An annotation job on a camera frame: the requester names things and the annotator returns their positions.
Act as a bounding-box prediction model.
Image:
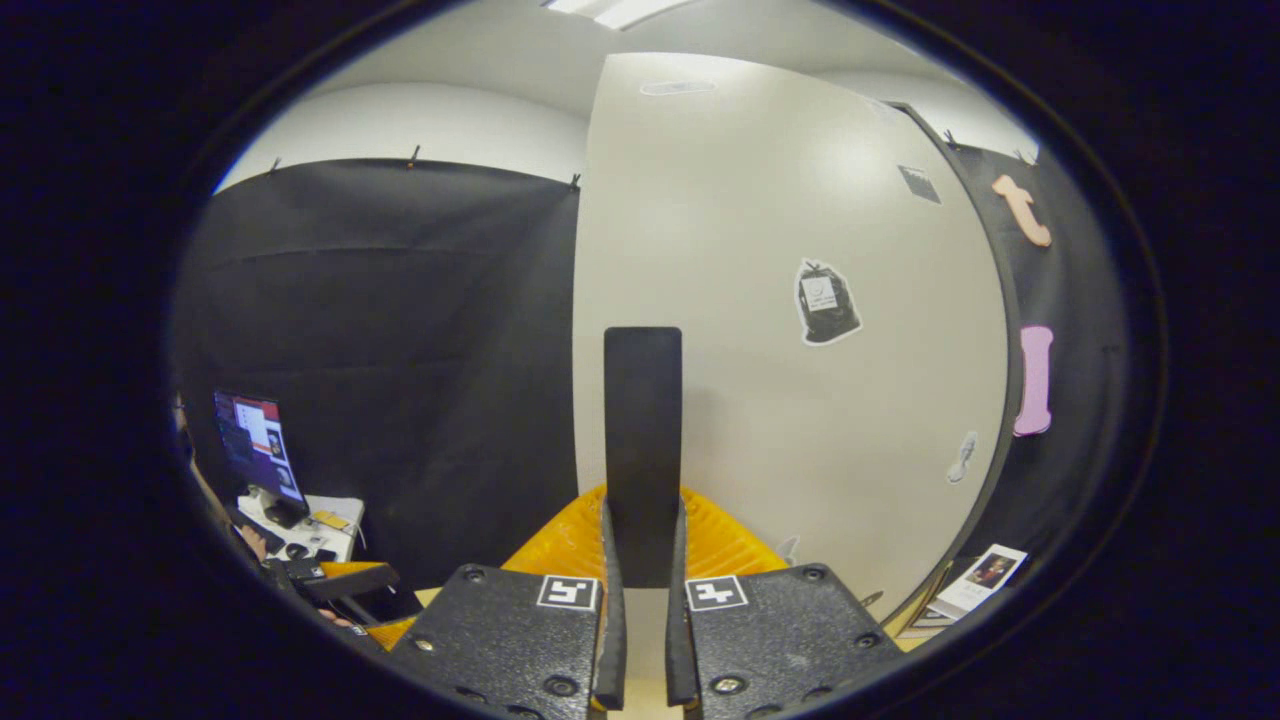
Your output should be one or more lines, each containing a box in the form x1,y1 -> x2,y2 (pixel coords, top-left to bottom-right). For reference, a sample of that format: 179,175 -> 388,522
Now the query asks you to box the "white book with portrait cover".
933,543 -> 1029,619

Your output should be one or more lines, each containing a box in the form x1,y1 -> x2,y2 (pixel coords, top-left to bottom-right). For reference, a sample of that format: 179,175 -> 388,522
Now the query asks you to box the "white desk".
237,488 -> 367,563

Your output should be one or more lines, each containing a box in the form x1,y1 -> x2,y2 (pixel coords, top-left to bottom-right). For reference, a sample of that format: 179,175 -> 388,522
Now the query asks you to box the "large ceiling light panel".
543,0 -> 696,31

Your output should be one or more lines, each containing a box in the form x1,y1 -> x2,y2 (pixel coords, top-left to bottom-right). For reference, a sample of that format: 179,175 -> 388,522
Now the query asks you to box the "beige cabinet door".
572,52 -> 1011,623

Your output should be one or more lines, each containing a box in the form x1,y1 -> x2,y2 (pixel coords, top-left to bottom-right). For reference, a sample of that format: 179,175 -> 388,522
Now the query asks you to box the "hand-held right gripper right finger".
665,485 -> 908,720

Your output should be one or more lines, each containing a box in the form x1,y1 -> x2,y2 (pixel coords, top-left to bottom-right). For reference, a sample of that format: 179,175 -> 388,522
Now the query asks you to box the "dark grey cabinet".
885,98 -> 1028,626

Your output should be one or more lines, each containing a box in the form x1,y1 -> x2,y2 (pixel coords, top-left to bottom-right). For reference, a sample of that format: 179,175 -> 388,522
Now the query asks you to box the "black cabinet door handle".
603,326 -> 684,589

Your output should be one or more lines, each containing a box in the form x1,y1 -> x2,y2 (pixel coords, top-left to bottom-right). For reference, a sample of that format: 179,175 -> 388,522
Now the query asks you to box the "computer monitor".
212,391 -> 308,529

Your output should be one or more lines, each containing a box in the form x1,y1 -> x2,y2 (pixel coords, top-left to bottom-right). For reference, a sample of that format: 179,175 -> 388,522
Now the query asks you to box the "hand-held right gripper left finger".
385,485 -> 628,720

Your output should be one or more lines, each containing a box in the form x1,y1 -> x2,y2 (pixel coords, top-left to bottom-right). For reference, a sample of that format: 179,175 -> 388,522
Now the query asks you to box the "black backdrop cloth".
168,140 -> 1136,601

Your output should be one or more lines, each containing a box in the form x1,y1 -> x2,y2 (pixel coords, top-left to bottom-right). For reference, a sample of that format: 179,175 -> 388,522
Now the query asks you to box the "black keyboard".
228,505 -> 287,554

